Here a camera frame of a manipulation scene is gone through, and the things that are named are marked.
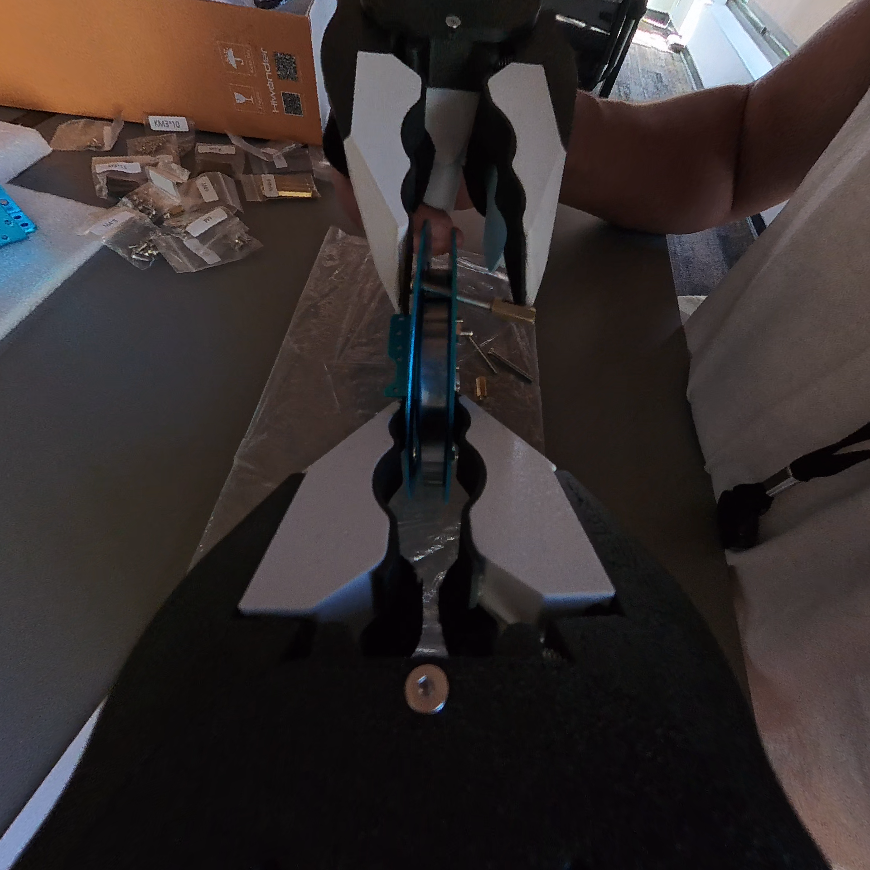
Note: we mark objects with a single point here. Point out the blue perforated U bracket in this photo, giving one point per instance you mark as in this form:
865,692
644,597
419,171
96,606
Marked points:
13,217

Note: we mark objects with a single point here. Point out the clear plastic bag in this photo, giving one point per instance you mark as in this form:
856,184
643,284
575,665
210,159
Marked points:
326,326

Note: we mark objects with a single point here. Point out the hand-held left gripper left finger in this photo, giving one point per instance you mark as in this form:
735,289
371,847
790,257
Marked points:
326,544

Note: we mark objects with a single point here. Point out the person's right hand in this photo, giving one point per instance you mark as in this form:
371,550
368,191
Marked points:
442,219

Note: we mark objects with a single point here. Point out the white foam block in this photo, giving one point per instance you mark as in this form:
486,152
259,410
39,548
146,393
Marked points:
20,149

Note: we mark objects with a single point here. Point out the white foam sheet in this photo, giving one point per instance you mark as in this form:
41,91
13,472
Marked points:
41,272

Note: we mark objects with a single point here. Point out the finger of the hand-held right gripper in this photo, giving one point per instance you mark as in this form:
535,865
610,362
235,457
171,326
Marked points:
377,136
540,149

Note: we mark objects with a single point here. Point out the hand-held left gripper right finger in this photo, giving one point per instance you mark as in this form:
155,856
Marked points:
537,537

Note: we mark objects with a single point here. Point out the blue round rotating base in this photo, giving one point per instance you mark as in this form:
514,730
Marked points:
408,367

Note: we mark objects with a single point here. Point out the grey desk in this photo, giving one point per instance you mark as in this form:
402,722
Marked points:
170,408

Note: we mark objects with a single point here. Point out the pile of small hardware bags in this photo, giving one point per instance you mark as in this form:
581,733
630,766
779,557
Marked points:
177,197

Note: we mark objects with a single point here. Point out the person's right forearm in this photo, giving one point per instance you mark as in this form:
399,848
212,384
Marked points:
680,149

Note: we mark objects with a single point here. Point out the orange cardboard box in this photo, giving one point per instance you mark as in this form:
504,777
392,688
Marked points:
136,61

